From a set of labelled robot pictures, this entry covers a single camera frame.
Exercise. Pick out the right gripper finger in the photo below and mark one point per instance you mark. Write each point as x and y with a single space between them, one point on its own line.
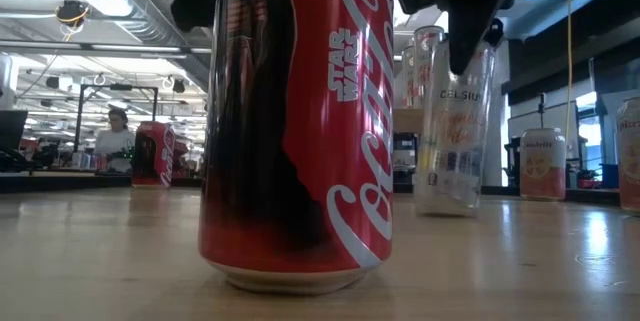
467 36
495 31

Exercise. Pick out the pink Spindrift lemonade can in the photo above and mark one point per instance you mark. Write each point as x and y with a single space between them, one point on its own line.
630 161
542 171

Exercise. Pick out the red Coca-Cola Star Wars can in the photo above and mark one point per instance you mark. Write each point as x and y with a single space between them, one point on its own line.
300 161
155 156

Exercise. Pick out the long ceiling light bar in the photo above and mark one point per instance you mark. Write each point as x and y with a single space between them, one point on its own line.
100 47

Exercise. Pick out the black round ceiling device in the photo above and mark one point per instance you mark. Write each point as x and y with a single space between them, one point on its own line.
70 13

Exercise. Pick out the person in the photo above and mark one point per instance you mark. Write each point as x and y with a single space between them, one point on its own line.
114 143

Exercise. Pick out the blue bin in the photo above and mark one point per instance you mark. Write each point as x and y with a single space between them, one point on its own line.
610 175

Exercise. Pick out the black monitor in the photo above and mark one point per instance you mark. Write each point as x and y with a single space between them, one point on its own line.
12 128

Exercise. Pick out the silver spiral air duct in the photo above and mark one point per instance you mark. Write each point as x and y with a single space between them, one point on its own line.
150 26

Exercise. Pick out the wooden shelf with black frame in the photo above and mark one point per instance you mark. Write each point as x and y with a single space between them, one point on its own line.
406 120

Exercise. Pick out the black metal gantry frame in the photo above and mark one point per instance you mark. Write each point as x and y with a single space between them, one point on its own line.
121 87

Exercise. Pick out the black aluminium table frame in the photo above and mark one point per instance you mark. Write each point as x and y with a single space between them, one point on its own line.
50 184

